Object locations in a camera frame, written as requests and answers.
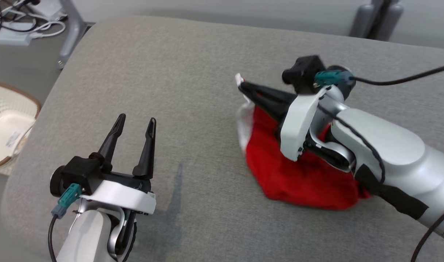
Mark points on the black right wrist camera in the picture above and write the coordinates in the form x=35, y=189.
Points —
x=303, y=72

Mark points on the plain grey frame leg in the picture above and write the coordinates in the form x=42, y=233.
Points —
x=74, y=29

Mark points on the red white-trimmed jersey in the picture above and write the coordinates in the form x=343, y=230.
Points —
x=298, y=182

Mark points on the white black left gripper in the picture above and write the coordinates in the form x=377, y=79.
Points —
x=123, y=196

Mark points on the teal camera connector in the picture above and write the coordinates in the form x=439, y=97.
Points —
x=69, y=196
x=329, y=77

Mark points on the white power strip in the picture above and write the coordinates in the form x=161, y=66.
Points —
x=48, y=9

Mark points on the teal right camera connector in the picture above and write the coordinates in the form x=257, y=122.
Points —
x=329, y=77

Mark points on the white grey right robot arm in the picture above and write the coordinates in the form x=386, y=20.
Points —
x=389, y=153

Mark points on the cream laundry basket brown rim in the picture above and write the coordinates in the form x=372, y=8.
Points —
x=7, y=105

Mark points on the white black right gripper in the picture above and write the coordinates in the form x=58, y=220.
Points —
x=298, y=123

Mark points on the teal left camera connector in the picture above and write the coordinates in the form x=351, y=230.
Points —
x=69, y=196

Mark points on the white power adapter box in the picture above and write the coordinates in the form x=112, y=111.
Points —
x=7, y=36

